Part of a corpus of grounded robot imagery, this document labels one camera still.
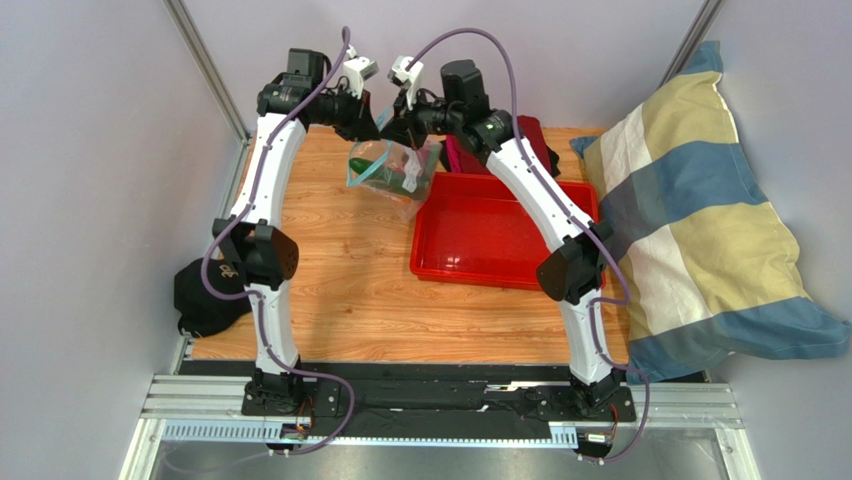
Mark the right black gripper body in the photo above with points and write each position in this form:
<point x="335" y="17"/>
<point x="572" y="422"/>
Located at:
<point x="402" y="123"/>

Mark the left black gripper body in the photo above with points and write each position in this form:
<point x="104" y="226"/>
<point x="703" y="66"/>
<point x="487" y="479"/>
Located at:
<point x="343" y="112"/>

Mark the green cucumber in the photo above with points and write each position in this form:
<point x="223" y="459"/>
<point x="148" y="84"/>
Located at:
<point x="363" y="167"/>

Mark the clear zip top bag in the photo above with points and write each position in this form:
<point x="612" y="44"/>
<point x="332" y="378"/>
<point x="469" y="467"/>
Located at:
<point x="396" y="159"/>

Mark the green pepper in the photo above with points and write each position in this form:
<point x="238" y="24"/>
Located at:
<point x="416" y="188"/>

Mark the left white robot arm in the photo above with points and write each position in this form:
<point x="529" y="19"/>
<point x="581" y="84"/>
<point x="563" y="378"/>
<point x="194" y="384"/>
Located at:
<point x="313" y="90"/>

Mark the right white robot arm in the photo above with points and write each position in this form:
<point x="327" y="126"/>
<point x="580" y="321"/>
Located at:
<point x="573" y="272"/>

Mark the dark red folded cloth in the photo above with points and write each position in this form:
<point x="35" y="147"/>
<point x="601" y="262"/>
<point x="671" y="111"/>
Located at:
<point x="456" y="160"/>

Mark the red plastic tray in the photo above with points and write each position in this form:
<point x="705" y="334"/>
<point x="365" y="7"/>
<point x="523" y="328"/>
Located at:
<point x="472" y="230"/>

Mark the black cap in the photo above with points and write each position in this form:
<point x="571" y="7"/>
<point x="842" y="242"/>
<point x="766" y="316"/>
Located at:
<point x="202" y="314"/>

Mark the striped blue yellow pillow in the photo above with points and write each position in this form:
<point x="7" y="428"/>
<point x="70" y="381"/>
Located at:
<point x="710" y="267"/>

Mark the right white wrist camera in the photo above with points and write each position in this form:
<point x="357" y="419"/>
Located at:
<point x="405" y="73"/>

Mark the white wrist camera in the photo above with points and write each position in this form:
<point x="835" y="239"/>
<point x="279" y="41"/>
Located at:
<point x="405" y="73"/>
<point x="357" y="70"/>

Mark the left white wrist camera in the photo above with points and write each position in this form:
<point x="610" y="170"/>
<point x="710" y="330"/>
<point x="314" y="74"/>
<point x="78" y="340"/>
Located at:
<point x="357" y="70"/>

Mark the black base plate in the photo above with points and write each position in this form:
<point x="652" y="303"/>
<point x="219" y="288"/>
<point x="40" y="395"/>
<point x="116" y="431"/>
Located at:
<point x="444" y="401"/>

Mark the aluminium rail frame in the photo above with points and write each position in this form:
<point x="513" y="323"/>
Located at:
<point x="184" y="408"/>

